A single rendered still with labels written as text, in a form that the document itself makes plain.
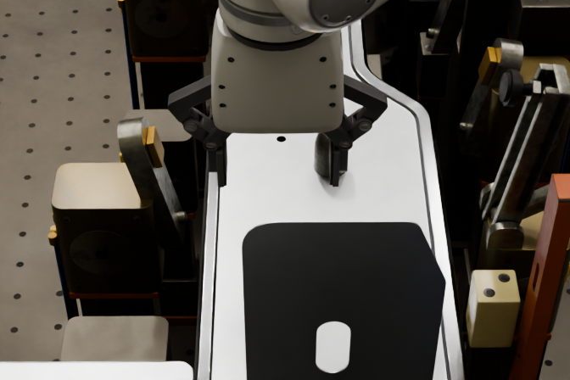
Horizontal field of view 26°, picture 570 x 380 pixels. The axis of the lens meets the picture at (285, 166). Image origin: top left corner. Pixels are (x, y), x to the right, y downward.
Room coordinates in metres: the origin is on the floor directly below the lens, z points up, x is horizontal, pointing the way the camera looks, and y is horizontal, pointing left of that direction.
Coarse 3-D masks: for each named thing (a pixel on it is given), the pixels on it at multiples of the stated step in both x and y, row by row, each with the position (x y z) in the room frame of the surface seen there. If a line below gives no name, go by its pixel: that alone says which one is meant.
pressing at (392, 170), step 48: (240, 144) 0.88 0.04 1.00; (288, 144) 0.88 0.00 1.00; (384, 144) 0.88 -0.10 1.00; (432, 144) 0.87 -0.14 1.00; (240, 192) 0.81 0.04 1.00; (288, 192) 0.81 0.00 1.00; (336, 192) 0.81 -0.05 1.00; (384, 192) 0.81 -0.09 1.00; (432, 192) 0.81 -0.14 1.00; (240, 240) 0.75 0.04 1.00; (432, 240) 0.75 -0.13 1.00; (240, 288) 0.69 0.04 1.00; (240, 336) 0.64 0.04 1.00; (336, 336) 0.64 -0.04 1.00
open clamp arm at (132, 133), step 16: (128, 128) 0.77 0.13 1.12; (144, 128) 0.78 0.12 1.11; (128, 144) 0.76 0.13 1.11; (144, 144) 0.76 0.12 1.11; (160, 144) 0.78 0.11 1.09; (128, 160) 0.76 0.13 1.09; (144, 160) 0.76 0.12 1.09; (160, 160) 0.77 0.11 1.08; (144, 176) 0.76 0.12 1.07; (160, 176) 0.77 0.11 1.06; (144, 192) 0.76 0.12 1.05; (160, 192) 0.76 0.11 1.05; (160, 208) 0.76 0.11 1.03; (176, 208) 0.78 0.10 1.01; (160, 224) 0.76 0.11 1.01; (176, 224) 0.76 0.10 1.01; (160, 240) 0.76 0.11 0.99; (176, 240) 0.76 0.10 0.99
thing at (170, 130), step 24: (168, 120) 0.92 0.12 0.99; (168, 144) 0.89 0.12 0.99; (192, 144) 0.90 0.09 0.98; (168, 168) 0.89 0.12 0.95; (192, 168) 0.90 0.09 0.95; (192, 192) 0.89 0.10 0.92; (192, 216) 0.89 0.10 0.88; (192, 240) 0.91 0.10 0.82; (168, 264) 0.90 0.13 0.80; (192, 264) 0.90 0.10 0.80; (168, 288) 0.89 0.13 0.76; (192, 288) 0.89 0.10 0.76; (168, 312) 0.89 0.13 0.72; (192, 312) 0.89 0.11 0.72
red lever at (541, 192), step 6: (546, 186) 0.73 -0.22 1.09; (534, 192) 0.73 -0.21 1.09; (540, 192) 0.72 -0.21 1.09; (546, 192) 0.72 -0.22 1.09; (534, 198) 0.72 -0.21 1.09; (540, 198) 0.72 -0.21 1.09; (498, 204) 0.73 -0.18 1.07; (528, 204) 0.72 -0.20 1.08; (534, 204) 0.71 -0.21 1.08; (540, 204) 0.71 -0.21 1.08; (492, 210) 0.72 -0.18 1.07; (528, 210) 0.71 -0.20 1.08; (534, 210) 0.71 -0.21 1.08; (540, 210) 0.71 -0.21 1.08; (492, 216) 0.72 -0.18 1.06; (528, 216) 0.71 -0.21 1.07
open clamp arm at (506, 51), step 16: (496, 48) 0.90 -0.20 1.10; (512, 48) 0.89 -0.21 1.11; (480, 64) 0.91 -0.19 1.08; (496, 64) 0.89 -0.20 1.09; (512, 64) 0.88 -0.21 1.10; (480, 80) 0.89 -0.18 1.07; (496, 80) 0.88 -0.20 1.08; (480, 96) 0.89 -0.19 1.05; (464, 112) 0.92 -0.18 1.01; (480, 112) 0.88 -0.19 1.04; (464, 128) 0.89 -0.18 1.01; (480, 128) 0.88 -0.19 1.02; (464, 144) 0.88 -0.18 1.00; (480, 144) 0.88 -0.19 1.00
